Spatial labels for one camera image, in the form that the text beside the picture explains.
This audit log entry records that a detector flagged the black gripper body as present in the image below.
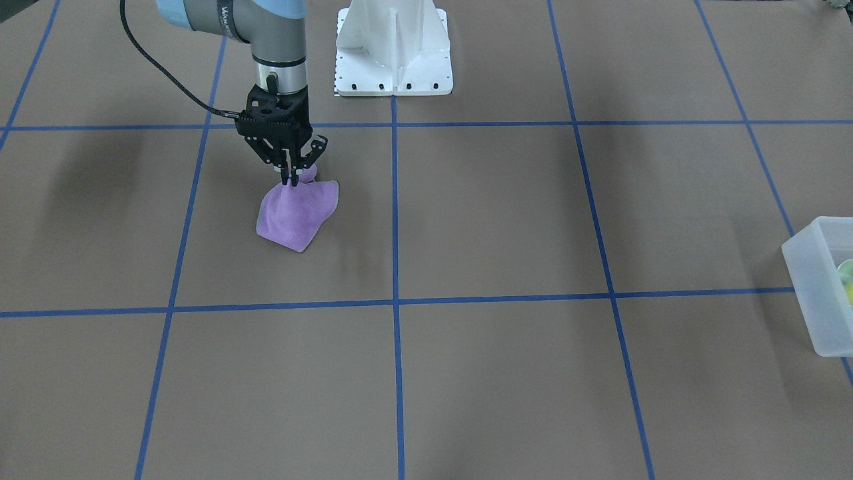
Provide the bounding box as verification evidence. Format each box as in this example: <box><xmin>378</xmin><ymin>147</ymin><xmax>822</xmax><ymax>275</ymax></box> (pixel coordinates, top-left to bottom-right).
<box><xmin>235</xmin><ymin>85</ymin><xmax>328</xmax><ymax>171</ymax></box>

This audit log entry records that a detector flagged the purple cloth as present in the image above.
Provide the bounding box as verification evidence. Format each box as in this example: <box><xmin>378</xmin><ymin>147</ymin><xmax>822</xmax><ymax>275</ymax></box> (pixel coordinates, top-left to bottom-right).
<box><xmin>255</xmin><ymin>165</ymin><xmax>339</xmax><ymax>253</ymax></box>

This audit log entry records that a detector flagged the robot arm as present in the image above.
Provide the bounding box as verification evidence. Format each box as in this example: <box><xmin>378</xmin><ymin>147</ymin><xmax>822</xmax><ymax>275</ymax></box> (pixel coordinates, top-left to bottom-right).
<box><xmin>157</xmin><ymin>1</ymin><xmax>328</xmax><ymax>187</ymax></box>

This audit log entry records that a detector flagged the translucent plastic storage box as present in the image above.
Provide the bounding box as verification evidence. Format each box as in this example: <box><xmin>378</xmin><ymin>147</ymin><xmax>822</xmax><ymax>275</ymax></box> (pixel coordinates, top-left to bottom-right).
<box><xmin>781</xmin><ymin>216</ymin><xmax>852</xmax><ymax>358</ymax></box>

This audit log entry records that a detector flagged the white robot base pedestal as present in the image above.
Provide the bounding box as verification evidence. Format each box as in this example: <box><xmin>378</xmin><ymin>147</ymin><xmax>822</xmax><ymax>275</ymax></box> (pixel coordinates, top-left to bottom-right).
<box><xmin>333</xmin><ymin>1</ymin><xmax>454</xmax><ymax>97</ymax></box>

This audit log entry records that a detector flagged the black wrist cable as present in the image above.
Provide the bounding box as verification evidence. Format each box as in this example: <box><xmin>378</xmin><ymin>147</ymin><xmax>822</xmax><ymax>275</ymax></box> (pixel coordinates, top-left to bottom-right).
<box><xmin>120</xmin><ymin>0</ymin><xmax>242</xmax><ymax>119</ymax></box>

